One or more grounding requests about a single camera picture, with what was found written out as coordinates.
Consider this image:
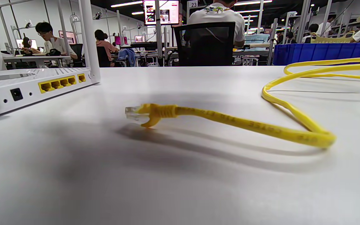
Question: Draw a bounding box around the blue plastic crate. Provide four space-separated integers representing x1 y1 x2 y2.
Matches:
273 43 360 66

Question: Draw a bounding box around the blue jacket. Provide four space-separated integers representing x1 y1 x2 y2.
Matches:
117 48 137 67

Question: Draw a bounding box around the yellow plastic basket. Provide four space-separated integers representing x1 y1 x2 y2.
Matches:
310 31 355 44

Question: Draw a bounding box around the light blue basket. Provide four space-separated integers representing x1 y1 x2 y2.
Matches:
245 34 270 44

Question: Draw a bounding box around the white router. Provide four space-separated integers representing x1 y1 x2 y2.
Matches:
0 0 101 122

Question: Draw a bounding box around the yellow ethernet cable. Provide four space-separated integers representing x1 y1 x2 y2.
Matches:
125 56 360 149

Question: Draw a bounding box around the white desk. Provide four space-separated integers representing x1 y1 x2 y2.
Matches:
2 55 72 68

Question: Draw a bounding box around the hanging display monitor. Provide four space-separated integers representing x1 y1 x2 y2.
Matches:
143 0 180 25

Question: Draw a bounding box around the black mesh office chair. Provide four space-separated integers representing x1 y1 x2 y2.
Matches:
174 22 236 67

